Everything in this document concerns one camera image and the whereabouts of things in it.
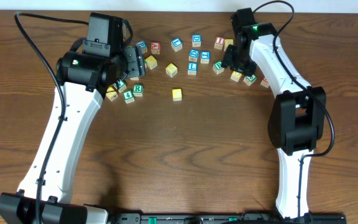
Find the green B block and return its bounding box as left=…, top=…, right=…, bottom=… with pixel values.
left=213, top=60, right=224, bottom=75

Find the yellow C block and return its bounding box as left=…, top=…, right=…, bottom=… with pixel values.
left=172, top=88, right=183, bottom=101

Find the yellow O block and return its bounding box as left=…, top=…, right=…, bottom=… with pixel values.
left=231, top=71, right=242, bottom=82

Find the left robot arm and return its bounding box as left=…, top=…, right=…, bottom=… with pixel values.
left=0, top=47, right=145, bottom=223

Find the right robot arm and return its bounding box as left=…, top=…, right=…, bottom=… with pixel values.
left=222, top=22, right=326, bottom=222

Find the blue P block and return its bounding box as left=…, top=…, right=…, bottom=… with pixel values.
left=136, top=40, right=147, bottom=54

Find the yellow K block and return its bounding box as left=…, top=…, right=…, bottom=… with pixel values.
left=145, top=55, right=158, bottom=70

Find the plain yellow block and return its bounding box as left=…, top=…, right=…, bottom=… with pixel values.
left=224, top=39, right=234, bottom=51

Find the red A block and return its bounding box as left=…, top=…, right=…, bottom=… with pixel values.
left=150, top=42, right=161, bottom=55

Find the red I block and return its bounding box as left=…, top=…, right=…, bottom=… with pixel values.
left=214, top=36, right=225, bottom=50

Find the green J block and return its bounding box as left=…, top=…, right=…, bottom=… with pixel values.
left=243, top=74, right=257, bottom=86

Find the green V block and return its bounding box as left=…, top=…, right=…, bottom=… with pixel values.
left=113, top=80, right=127, bottom=93

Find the green R block left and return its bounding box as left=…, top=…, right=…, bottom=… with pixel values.
left=132, top=85, right=144, bottom=97

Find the blue T block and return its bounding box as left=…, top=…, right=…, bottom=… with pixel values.
left=200, top=51, right=211, bottom=64

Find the red M block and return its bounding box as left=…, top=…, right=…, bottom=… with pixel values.
left=260, top=78, right=270, bottom=88

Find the yellow S block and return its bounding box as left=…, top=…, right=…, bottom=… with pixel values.
left=165, top=63, right=178, bottom=78

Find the green 4 block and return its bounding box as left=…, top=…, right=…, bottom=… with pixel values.
left=122, top=90, right=135, bottom=104

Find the blue U block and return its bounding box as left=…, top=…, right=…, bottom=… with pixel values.
left=171, top=38, right=183, bottom=52

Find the yellow block far left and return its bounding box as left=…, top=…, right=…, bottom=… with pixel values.
left=106, top=86, right=119, bottom=101

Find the blue D block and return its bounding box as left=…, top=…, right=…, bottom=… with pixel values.
left=191, top=34, right=202, bottom=47

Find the blue L block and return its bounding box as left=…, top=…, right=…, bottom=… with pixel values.
left=188, top=62, right=198, bottom=75

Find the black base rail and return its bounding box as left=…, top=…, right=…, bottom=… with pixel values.
left=107, top=212, right=347, bottom=224

